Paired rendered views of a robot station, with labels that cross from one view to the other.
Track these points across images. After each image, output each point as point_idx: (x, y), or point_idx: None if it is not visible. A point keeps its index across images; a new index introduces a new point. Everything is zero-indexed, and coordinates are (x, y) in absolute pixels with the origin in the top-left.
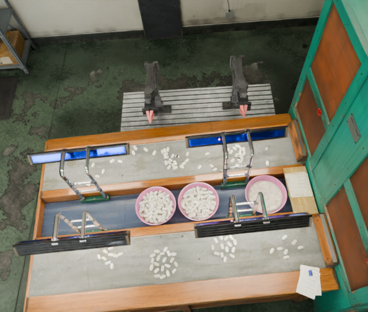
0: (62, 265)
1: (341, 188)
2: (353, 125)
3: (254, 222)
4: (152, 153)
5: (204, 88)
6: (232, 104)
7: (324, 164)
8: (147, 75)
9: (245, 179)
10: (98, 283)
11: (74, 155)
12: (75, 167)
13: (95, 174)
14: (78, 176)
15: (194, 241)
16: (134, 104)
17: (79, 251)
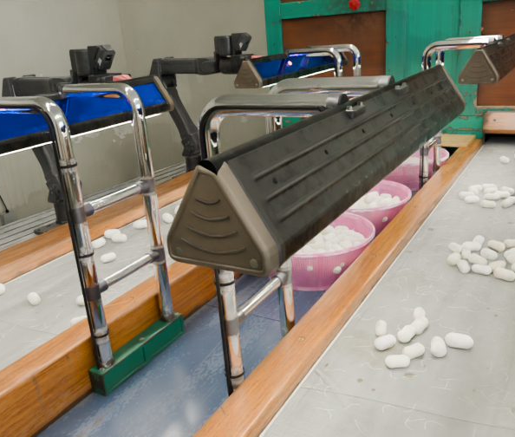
0: None
1: (481, 23)
2: None
3: (503, 40)
4: (163, 224)
5: (115, 185)
6: (194, 166)
7: (421, 57)
8: (36, 80)
9: None
10: None
11: (26, 121)
12: None
13: (68, 306)
14: (11, 339)
15: (455, 220)
16: None
17: (326, 415)
